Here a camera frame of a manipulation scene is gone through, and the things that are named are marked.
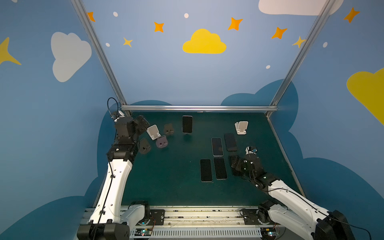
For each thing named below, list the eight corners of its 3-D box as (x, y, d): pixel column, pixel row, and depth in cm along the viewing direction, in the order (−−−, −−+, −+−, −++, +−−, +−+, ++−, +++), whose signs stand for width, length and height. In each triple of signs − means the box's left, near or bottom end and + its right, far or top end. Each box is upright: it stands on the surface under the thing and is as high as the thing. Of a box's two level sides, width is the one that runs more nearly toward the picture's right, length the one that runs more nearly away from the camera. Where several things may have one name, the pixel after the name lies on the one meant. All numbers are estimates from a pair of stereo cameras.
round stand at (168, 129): (165, 134, 108) (163, 127, 102) (166, 130, 110) (164, 123, 104) (173, 134, 108) (172, 127, 102) (174, 130, 111) (173, 123, 104)
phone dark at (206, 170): (200, 182, 89) (200, 180, 87) (199, 160, 98) (199, 159, 96) (212, 182, 89) (213, 180, 87) (210, 161, 98) (211, 159, 96)
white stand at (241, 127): (236, 134, 112) (240, 126, 104) (235, 129, 114) (239, 121, 107) (245, 134, 112) (249, 126, 104) (244, 129, 115) (248, 121, 107)
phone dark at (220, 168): (215, 179, 89) (216, 177, 88) (213, 158, 98) (214, 157, 96) (226, 179, 89) (227, 178, 88) (223, 158, 98) (224, 157, 97)
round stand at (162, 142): (157, 148, 102) (155, 143, 97) (158, 140, 106) (157, 135, 101) (167, 148, 102) (166, 143, 97) (168, 140, 106) (167, 135, 101)
